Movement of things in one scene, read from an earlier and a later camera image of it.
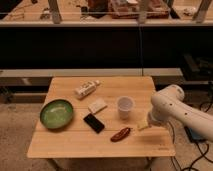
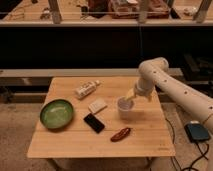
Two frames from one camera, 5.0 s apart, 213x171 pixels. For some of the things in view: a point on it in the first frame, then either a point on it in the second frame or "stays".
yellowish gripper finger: x=143 y=125 -> x=129 y=94
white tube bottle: x=86 y=89 stays
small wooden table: x=99 y=117 stays
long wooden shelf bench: x=42 y=77 stays
